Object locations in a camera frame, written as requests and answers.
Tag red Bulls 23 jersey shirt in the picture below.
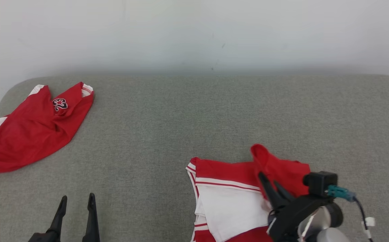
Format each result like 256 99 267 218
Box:
186 144 311 242

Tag teal right camera connector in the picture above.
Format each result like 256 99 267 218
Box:
327 185 357 202

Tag red shorts with 23 print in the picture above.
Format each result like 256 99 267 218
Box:
0 82 95 174

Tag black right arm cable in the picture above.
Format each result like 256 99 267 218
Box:
353 198 374 242

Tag grey fabric sofa seat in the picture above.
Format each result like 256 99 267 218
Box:
0 75 389 242

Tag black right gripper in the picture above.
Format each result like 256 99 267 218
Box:
257 172 333 242

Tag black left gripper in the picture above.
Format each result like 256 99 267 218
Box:
28 193 100 242

